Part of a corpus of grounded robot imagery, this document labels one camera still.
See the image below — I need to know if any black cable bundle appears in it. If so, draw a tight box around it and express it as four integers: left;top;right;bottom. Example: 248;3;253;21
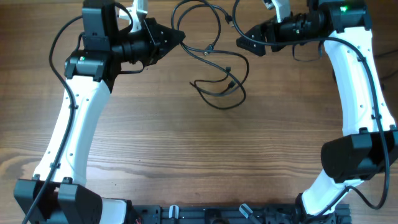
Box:
170;0;251;110

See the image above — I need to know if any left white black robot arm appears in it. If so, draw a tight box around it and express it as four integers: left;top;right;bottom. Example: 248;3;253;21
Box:
14;1;185;223

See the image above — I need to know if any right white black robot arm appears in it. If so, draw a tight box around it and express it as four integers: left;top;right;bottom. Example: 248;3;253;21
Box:
236;1;397;222

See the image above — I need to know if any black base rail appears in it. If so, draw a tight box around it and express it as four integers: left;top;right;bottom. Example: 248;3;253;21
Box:
127;203;352;224

